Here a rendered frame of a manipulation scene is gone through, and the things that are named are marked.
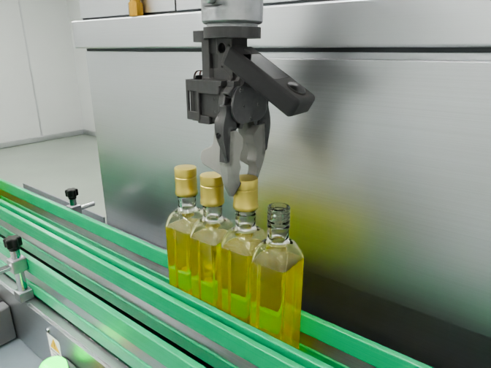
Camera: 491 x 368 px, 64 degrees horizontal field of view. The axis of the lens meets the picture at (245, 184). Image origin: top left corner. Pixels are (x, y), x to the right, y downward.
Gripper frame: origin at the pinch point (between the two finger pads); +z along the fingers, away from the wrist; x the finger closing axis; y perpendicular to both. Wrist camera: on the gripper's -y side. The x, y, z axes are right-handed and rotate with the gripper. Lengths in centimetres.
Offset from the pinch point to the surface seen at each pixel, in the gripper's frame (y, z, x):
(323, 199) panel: -6.0, 4.5, -11.8
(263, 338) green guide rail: -6.5, 19.5, 4.4
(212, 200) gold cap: 4.7, 3.0, 1.8
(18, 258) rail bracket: 40.8, 19.0, 15.6
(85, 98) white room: 566, 57, -304
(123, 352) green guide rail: 12.0, 25.3, 14.0
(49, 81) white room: 581, 28, -258
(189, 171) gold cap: 10.0, 0.0, 0.8
